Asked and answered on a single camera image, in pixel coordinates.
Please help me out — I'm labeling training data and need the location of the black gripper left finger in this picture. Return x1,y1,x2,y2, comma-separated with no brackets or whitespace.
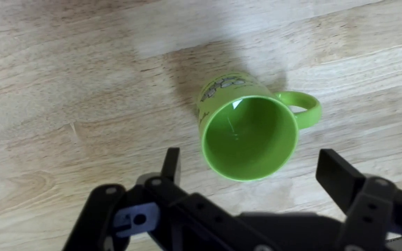
63,148,277,251

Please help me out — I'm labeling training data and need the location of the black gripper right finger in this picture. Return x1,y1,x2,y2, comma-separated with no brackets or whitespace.
316,150,402,251

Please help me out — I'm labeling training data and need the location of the green plastic mug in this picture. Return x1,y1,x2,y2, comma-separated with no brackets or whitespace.
196,73,323,182

